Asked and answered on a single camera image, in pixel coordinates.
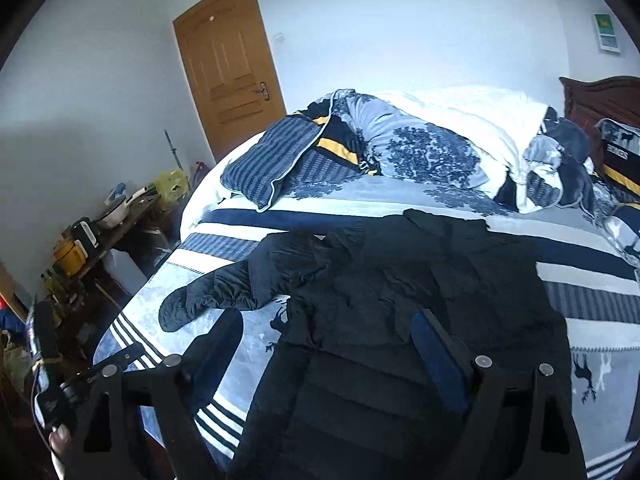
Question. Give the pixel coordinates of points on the black puffer jacket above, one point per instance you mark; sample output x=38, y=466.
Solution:
x=375, y=285

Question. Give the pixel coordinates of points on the metal pole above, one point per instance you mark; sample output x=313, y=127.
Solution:
x=172, y=152

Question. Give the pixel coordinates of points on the dark wooden headboard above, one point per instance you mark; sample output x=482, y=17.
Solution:
x=580, y=100

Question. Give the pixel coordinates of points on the cluttered wooden table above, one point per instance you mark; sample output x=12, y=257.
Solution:
x=135, y=240

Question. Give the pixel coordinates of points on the yellow container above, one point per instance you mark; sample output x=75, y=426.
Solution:
x=67, y=257

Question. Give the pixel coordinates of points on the dark pillow with yellow band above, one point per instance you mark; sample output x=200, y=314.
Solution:
x=620, y=147

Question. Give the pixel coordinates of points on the blue striped pillow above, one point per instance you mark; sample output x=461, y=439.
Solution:
x=280, y=155

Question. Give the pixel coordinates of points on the person's left hand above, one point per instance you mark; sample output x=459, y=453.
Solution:
x=61, y=452

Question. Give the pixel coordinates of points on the black appliance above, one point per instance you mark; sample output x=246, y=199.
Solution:
x=85, y=234

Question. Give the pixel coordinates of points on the tree print quilt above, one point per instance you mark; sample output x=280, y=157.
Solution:
x=425, y=155

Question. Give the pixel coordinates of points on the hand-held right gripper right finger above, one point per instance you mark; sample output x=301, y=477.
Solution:
x=436, y=357

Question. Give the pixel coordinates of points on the wall poster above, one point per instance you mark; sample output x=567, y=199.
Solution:
x=606, y=32

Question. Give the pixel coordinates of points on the green plastic bag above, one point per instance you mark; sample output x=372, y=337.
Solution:
x=14, y=365

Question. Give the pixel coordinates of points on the blue striped deer print blanket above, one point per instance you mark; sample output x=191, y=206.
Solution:
x=165, y=285

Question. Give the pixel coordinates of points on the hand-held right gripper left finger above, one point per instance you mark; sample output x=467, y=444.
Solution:
x=220, y=352

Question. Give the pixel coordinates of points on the yellow plastic bag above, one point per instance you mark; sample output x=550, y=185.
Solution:
x=171, y=190

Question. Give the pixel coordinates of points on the white pan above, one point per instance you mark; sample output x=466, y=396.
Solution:
x=114, y=214

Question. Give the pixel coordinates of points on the wooden door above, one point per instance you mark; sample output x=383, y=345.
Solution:
x=225, y=75

